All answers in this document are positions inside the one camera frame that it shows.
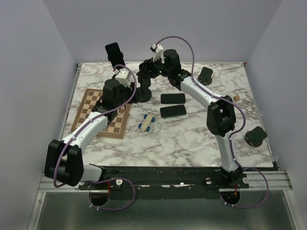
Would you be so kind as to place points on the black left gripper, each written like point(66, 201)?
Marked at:
point(128, 89)

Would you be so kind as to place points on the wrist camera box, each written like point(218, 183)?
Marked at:
point(157, 50)
point(123, 77)

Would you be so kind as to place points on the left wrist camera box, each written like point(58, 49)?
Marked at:
point(123, 77)

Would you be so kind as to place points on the black phone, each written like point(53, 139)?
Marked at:
point(173, 111)
point(173, 98)
point(114, 55)

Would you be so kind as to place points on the toy car with blue wheels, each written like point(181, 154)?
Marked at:
point(145, 125)

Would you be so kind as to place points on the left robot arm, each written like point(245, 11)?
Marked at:
point(64, 162)

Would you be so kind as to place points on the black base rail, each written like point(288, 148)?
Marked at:
point(127, 182)

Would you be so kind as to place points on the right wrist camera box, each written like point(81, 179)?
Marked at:
point(157, 50)

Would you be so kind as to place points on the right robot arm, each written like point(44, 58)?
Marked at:
point(221, 116)

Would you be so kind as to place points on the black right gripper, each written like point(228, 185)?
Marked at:
point(147, 66)

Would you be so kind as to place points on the wooden chessboard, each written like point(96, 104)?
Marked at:
point(115, 129)

